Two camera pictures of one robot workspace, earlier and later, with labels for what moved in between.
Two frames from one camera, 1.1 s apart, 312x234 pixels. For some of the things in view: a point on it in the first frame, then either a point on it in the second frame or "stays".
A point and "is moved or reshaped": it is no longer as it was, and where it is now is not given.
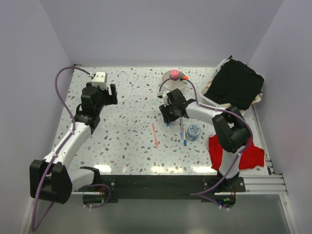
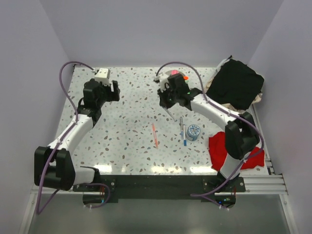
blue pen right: (184, 133) stays
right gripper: (166, 118) -> (164, 103)
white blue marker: (182, 127) stays
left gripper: (111, 100) stays
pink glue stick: (175, 73) stays
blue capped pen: (167, 125) is moved or reshaped
